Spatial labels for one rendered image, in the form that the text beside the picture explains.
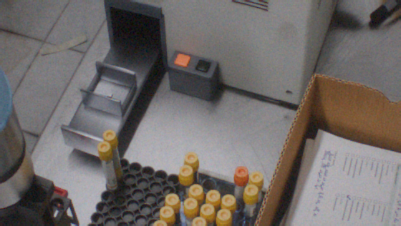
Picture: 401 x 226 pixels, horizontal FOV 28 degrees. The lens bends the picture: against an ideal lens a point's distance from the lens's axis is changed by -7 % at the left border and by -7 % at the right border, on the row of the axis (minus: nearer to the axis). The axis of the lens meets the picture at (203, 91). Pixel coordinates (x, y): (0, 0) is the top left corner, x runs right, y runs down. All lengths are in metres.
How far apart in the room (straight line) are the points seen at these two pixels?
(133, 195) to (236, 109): 0.19
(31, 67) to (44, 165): 1.27
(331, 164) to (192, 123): 0.21
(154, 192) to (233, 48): 0.21
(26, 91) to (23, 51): 0.15
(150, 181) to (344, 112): 0.25
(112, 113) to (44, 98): 1.20
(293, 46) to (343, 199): 0.20
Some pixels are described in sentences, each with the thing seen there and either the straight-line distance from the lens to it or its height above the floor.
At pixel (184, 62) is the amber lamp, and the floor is 0.93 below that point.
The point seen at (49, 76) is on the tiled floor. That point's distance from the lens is 2.32.
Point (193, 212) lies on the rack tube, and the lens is 0.92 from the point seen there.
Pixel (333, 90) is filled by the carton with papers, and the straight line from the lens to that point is 0.99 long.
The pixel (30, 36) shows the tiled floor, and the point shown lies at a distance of 2.43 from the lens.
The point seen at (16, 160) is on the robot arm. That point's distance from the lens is 0.68.
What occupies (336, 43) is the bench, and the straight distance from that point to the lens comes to 1.21.
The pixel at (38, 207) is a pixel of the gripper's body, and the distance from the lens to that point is 0.72.
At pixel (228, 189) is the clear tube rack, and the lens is 1.00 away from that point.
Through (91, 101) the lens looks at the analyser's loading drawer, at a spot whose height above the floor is 0.93.
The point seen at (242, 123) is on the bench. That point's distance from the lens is 1.11.
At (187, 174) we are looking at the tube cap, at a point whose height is 0.99.
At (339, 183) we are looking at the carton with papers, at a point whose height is 0.94.
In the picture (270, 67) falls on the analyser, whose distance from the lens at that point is 1.08.
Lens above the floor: 1.79
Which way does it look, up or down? 53 degrees down
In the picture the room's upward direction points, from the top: 2 degrees counter-clockwise
